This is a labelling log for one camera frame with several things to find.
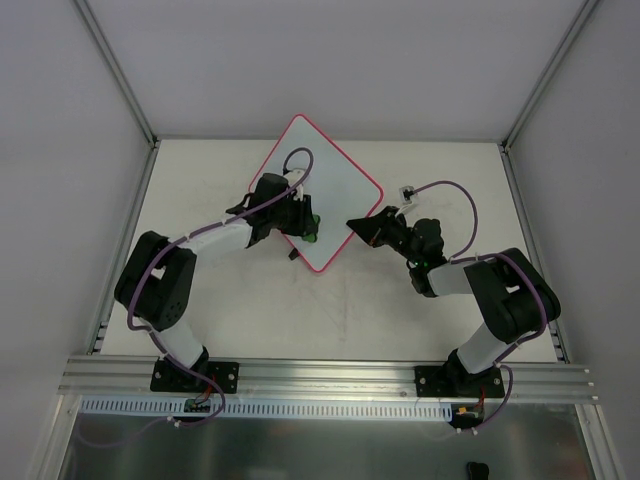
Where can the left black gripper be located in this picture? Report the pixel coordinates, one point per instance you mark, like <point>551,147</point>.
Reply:
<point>304,218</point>

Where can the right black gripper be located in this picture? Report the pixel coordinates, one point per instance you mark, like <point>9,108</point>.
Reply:
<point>383,228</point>

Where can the green bone-shaped eraser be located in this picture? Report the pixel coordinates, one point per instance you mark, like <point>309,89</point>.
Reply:
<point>311,229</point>

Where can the pink framed whiteboard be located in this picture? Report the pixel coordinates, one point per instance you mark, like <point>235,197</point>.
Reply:
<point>340,189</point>

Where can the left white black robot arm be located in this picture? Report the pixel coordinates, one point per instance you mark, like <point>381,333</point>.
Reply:
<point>156,282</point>

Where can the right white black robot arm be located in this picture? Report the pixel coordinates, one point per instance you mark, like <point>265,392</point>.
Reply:
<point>515,302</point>

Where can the black object bottom edge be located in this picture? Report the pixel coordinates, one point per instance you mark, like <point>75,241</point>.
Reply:
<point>478,471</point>

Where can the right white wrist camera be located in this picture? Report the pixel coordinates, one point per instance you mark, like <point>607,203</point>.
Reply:
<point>409,199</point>

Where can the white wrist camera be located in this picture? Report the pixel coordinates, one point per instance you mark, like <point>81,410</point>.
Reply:
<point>409,199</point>
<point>295,179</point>

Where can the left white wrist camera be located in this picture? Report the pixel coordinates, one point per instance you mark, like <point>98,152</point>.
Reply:
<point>295,179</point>

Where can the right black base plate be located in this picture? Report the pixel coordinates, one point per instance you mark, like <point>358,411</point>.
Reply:
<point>435,382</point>

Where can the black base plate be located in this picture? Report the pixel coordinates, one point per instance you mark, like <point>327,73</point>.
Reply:
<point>168,378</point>
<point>435,382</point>

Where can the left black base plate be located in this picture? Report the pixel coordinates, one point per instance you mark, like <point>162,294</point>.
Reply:
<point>168,378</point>

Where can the aluminium mounting rail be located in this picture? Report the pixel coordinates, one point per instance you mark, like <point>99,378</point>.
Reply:
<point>555,383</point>

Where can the left aluminium frame post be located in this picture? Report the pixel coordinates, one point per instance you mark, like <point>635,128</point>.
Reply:
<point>98,36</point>

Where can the aluminium frame post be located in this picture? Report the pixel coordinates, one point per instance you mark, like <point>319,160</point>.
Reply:
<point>571,35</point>
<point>98,36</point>

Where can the white slotted cable duct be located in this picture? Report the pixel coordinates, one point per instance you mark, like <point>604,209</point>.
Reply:
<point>152,406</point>

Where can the right aluminium frame post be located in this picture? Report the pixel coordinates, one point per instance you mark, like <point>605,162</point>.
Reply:
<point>571,35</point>

